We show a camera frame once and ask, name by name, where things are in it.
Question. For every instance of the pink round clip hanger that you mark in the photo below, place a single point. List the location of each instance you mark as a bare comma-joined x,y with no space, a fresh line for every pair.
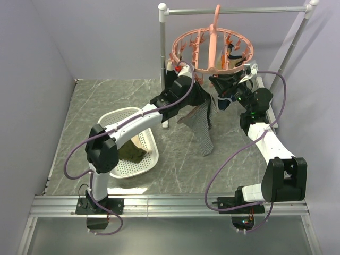
203,46

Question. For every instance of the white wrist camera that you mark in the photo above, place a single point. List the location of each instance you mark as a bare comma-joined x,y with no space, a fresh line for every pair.
183,71
250,70

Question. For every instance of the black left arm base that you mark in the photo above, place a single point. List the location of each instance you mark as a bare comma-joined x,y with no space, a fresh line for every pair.
98,217

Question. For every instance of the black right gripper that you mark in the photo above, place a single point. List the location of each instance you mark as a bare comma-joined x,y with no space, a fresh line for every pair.
224,82

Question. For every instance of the silver clothes rack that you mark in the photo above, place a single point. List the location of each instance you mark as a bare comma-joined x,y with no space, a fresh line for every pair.
163,11

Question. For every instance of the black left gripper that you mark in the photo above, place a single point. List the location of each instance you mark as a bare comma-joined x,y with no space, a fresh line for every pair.
202,95

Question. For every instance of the olive green underwear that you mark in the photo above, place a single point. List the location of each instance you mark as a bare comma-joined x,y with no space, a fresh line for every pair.
131,153

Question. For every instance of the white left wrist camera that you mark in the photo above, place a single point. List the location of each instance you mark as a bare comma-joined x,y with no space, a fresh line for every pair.
183,71

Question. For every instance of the beige hanging garment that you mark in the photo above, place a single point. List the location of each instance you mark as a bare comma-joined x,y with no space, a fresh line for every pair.
232,60

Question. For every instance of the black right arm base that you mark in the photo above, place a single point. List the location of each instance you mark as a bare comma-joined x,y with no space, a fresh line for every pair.
241,223

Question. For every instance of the navy blue hanging underwear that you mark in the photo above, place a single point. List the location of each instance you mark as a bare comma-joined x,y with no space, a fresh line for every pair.
224,101

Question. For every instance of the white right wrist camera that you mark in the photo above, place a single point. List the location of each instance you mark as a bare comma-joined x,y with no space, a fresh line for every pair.
250,70

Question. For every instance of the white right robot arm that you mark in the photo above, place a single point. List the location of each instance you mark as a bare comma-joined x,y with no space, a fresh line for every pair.
285,178

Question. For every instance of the white perforated laundry basket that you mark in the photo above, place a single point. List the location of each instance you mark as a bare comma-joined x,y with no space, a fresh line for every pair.
144,140

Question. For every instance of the grey striped boxer underwear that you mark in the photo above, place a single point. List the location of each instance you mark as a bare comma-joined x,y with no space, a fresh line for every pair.
199,121

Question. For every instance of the aluminium mounting rail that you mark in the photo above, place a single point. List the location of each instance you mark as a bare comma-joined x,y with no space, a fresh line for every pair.
182,205

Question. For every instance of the beige underwear in basket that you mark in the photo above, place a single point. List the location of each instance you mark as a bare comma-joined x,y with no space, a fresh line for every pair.
138,143

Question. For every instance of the black hanging sock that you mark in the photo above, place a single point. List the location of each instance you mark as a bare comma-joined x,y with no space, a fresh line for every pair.
171,75

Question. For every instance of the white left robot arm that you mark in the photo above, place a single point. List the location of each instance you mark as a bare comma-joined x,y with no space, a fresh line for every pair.
102,149

